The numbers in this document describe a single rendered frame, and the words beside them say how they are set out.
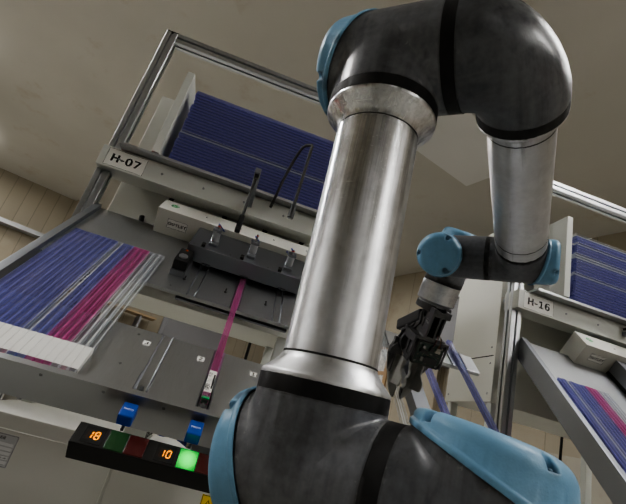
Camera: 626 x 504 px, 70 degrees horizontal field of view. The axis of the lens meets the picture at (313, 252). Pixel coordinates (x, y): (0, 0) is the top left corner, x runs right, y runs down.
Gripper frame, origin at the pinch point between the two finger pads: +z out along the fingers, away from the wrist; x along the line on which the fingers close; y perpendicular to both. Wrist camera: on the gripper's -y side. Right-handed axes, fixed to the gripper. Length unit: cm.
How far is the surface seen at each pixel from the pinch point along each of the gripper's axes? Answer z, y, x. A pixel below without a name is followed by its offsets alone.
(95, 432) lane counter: 13, 20, -51
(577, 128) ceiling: -142, -216, 152
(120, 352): 7, 3, -55
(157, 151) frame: -30, -56, -74
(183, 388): 8.6, 7.5, -41.5
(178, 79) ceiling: -92, -315, -138
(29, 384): 12, 14, -65
